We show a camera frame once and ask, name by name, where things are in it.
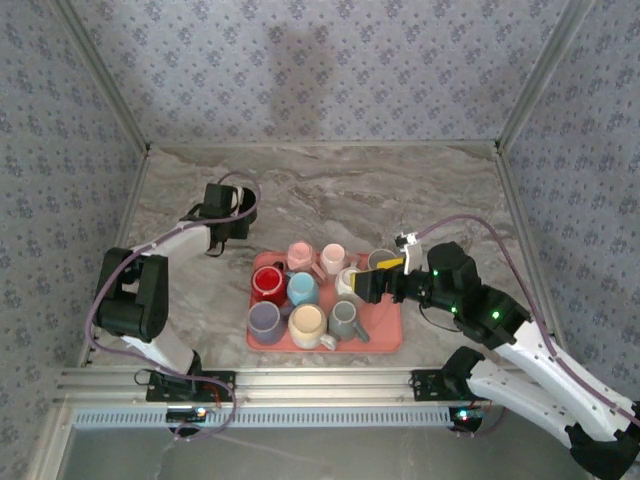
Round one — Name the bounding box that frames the white faceted mug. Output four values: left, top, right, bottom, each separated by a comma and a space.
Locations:
334, 266, 362, 297

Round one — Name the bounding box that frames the dark grey mug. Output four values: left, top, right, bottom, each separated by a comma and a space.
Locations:
367, 248, 401, 274

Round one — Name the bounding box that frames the light pink mug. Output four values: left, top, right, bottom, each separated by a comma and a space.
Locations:
319, 243, 361, 276

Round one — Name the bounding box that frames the light blue mug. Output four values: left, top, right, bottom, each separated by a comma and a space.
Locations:
286, 271, 321, 307

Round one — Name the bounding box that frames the pink faceted mug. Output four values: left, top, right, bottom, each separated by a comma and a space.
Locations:
285, 241, 327, 281

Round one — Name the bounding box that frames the cream mug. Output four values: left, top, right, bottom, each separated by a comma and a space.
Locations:
287, 303, 337, 351

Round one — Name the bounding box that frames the red mug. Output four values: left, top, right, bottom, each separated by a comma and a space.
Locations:
250, 264, 289, 304

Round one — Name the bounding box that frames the purple mug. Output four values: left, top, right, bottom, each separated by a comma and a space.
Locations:
247, 300, 295, 346

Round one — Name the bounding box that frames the pink plastic tray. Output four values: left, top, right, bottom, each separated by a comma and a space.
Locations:
244, 249, 404, 355

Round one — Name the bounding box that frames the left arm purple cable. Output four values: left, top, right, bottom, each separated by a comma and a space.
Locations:
85, 171, 263, 357

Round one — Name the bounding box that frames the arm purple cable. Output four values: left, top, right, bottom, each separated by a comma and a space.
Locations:
412, 213, 640, 429
85, 171, 263, 357

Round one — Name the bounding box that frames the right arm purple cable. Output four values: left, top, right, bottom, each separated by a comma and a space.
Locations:
412, 213, 640, 429

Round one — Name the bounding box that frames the right gripper thin black cable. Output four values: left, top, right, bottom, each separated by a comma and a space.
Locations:
418, 303, 462, 334

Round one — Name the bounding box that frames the aluminium side rail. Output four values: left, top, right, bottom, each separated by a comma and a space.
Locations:
77, 147, 152, 369
493, 147, 569, 351

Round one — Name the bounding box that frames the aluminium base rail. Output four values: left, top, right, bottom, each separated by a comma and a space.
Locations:
55, 368, 551, 404

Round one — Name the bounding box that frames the aluminium wall rail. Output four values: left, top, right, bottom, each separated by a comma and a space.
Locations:
148, 141, 501, 150

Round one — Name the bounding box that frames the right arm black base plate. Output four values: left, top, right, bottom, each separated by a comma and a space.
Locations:
410, 369, 476, 402

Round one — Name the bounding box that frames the aluminium corner post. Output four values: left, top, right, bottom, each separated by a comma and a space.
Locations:
495, 0, 597, 151
52, 0, 152, 151

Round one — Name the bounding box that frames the slotted grey cable duct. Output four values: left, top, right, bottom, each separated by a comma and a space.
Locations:
72, 405, 454, 429

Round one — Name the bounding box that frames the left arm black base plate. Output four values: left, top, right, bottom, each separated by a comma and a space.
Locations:
145, 370, 236, 403

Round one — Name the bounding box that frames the thin red wire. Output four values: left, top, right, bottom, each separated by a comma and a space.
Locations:
202, 377, 227, 410

